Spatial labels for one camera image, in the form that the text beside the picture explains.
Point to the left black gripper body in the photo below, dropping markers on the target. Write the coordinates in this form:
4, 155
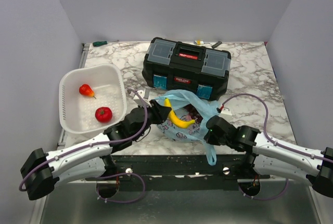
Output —
155, 117

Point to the yellow fake banana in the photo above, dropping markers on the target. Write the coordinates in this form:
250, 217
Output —
174, 119

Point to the light blue plastic bag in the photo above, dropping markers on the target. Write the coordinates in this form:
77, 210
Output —
188, 118

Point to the red fake fruit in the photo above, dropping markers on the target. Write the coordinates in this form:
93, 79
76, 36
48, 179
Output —
103, 114

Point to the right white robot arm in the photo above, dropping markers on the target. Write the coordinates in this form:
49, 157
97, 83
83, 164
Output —
271, 156

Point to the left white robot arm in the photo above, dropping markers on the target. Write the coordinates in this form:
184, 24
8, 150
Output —
42, 170

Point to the dark red fake grapes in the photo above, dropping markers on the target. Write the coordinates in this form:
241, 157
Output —
193, 113

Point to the red fake pear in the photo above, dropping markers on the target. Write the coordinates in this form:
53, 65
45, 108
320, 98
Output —
86, 90

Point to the black plastic toolbox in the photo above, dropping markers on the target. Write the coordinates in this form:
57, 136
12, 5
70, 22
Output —
171, 65

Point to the white plastic basket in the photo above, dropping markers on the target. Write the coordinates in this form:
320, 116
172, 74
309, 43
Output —
77, 112

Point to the yellow white small connector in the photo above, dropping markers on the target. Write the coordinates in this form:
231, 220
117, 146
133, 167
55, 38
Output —
199, 42

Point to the small black clip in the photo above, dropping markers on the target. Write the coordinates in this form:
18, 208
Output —
217, 44

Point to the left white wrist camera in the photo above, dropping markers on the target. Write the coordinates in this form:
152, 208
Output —
141, 98

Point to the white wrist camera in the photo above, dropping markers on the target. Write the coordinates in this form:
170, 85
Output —
223, 111
141, 98

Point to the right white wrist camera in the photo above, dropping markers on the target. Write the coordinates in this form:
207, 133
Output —
223, 111

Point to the green handled screwdriver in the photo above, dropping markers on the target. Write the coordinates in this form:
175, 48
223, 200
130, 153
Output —
101, 43

